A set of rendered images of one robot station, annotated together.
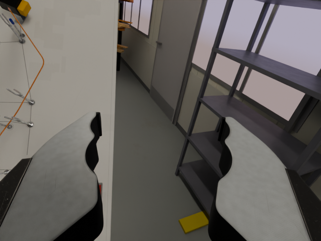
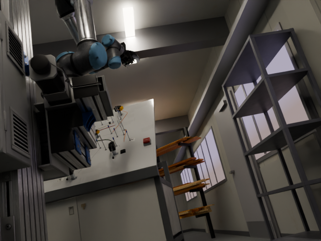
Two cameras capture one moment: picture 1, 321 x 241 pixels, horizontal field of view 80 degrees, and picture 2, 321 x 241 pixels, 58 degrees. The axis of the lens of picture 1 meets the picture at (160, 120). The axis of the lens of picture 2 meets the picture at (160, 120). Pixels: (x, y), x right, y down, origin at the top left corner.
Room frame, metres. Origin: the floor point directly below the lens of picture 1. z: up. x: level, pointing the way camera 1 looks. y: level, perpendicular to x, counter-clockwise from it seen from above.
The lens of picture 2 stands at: (-1.49, -0.78, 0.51)
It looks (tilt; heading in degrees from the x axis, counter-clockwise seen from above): 19 degrees up; 23
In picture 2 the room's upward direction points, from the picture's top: 13 degrees counter-clockwise
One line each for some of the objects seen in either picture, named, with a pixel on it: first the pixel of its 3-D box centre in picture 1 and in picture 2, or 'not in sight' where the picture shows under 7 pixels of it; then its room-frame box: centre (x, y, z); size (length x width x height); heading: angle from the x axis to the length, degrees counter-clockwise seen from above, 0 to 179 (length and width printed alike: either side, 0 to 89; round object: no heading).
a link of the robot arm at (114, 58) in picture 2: not in sight; (111, 59); (-0.19, -0.01, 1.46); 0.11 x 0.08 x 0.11; 94
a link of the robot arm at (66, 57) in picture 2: not in sight; (69, 68); (-0.47, 0.08, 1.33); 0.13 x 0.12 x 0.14; 94
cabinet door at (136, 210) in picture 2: not in sight; (119, 217); (0.18, 0.37, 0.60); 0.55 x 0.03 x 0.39; 107
